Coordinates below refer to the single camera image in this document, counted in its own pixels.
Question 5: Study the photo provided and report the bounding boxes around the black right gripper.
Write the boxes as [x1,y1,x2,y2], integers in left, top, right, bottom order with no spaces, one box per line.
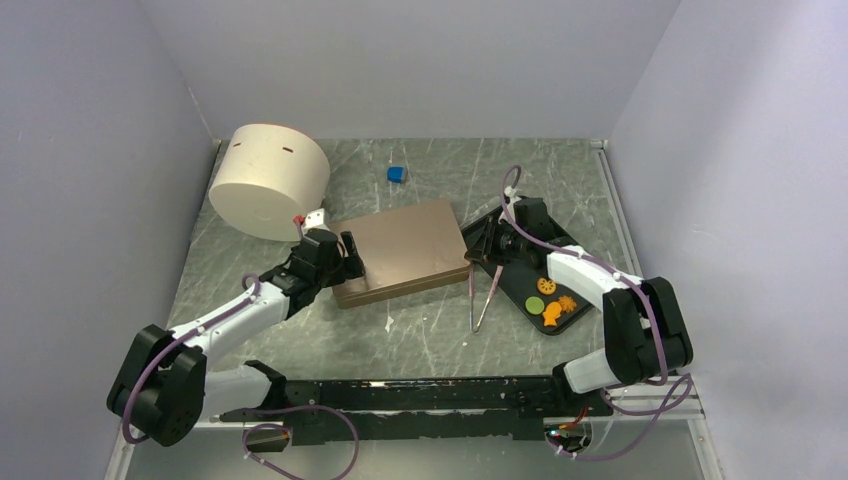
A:
[467,217,529,267]

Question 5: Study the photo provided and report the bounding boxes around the brown divided cookie box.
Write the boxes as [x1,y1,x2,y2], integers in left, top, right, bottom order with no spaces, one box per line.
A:
[332,261,470,309]

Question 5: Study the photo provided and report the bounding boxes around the brown box lid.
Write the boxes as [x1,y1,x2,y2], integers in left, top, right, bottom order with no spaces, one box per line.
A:
[329,199,468,285]

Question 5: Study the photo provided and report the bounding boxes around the pink cat-paw tongs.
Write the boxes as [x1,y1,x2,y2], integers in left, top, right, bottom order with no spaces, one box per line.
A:
[466,263,505,335]

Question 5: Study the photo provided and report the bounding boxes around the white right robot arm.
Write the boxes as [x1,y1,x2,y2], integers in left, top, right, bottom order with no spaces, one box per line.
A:
[462,197,694,415]

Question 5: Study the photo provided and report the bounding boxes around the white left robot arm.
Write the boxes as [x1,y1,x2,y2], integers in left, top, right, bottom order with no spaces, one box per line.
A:
[107,228,365,446]

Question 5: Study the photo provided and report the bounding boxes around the black cookie tray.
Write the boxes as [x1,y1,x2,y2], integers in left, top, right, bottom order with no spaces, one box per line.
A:
[461,196,592,336]

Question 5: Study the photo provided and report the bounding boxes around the orange lotus-slice cookie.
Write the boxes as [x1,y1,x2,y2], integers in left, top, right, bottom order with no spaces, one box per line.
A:
[536,277,557,296]

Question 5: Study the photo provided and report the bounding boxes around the green round cookie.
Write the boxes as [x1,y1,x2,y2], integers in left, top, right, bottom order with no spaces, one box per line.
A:
[524,296,546,315]

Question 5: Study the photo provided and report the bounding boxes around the small blue cube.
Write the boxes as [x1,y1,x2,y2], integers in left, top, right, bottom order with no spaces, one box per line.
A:
[386,166,407,184]

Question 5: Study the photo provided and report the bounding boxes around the orange fish cookie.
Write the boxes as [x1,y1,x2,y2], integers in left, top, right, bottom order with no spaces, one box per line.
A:
[541,302,563,328]

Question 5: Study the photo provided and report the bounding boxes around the cream cylindrical container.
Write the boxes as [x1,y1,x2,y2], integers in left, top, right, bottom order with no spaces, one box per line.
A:
[208,123,331,242]

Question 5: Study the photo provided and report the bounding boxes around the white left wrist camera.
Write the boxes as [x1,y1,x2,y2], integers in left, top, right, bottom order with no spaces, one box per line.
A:
[292,208,328,236]

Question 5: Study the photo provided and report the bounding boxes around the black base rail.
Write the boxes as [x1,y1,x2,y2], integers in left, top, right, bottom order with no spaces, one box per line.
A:
[219,375,612,446]

